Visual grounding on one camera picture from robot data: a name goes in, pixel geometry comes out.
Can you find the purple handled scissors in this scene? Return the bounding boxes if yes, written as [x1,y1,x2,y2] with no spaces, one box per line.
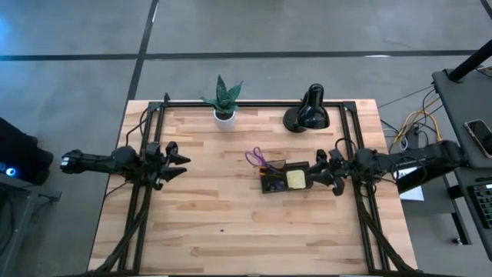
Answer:
[244,146,284,174]

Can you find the yellow cable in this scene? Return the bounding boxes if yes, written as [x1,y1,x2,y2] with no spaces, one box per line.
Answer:
[394,109,451,151]

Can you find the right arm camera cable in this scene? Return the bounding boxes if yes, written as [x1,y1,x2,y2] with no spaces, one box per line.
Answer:
[334,137,358,155]

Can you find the grey side desk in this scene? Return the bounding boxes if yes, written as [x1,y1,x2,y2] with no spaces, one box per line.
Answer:
[432,65,492,170]

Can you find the black pole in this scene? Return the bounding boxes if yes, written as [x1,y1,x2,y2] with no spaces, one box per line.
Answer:
[447,38,492,84]

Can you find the smartphone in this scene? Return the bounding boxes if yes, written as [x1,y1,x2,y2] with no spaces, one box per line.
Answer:
[464,118,492,159]

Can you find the black power adapter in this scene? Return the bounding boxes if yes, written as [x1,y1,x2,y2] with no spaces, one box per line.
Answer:
[405,125,422,149]

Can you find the dark keyboard tray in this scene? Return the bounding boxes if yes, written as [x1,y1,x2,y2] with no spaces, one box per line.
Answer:
[453,167,492,262]

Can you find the black support beam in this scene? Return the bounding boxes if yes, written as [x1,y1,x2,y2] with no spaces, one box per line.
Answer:
[395,163,470,195]

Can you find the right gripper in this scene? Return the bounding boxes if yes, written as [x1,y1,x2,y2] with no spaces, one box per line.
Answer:
[306,148,353,196]

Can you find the black keyboard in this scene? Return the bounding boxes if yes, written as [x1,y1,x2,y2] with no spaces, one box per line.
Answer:
[470,182,492,230]

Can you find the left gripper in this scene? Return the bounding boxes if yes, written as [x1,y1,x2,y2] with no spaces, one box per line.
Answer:
[144,141,192,192]

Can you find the yellow sticky note pad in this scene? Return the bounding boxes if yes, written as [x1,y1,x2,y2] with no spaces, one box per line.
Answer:
[286,169,308,191]

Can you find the white paper sheet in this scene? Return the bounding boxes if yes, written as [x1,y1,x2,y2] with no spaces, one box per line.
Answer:
[392,165,426,202]

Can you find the black mesh desk organizer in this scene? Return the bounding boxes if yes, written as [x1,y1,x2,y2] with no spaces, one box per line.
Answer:
[259,159,311,195]

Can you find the black device with blue light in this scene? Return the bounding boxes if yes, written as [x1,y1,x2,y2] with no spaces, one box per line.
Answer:
[0,161,21,180]

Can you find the snake plant in white pot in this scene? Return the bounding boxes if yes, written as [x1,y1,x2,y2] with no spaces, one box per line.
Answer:
[200,75,244,131]

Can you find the dark metal cart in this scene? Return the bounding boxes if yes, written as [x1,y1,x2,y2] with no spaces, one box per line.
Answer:
[0,175,62,277]

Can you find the black desk lamp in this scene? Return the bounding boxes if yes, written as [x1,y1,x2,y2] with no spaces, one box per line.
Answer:
[282,83,331,134]

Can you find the black aluminium table frame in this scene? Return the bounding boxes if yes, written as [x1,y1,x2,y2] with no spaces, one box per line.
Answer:
[90,92,415,276]

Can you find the person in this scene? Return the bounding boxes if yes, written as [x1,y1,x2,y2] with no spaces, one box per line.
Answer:
[0,117,55,186]

